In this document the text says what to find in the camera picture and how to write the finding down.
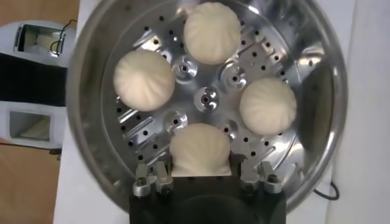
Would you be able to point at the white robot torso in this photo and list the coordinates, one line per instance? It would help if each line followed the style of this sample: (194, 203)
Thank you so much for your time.
(30, 82)

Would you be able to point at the stainless steel steamer basket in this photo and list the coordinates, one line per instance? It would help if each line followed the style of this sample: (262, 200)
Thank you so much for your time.
(259, 58)

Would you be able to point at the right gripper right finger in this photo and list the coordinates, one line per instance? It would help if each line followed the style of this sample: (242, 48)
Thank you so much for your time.
(268, 182)

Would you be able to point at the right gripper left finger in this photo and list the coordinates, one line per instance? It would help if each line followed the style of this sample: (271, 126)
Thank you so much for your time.
(161, 182)

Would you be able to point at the white steamed baozi bun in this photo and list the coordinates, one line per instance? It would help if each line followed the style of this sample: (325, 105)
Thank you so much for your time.
(199, 149)
(143, 80)
(268, 106)
(211, 33)

